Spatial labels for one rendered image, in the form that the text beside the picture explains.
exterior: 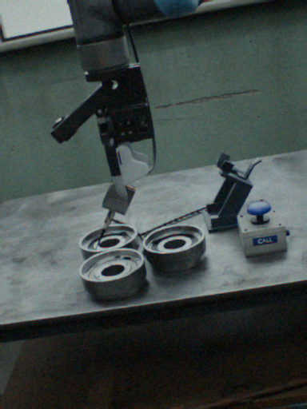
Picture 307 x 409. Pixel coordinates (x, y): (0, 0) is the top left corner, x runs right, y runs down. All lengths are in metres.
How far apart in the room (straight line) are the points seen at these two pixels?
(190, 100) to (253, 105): 0.29
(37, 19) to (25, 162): 0.66
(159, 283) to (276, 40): 1.77
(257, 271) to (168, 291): 0.14
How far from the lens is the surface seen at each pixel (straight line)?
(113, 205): 0.91
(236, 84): 2.49
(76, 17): 0.83
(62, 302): 0.89
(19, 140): 2.62
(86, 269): 0.90
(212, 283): 0.84
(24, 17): 2.61
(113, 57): 0.83
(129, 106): 0.85
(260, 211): 0.89
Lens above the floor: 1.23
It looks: 21 degrees down
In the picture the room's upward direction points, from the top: 11 degrees counter-clockwise
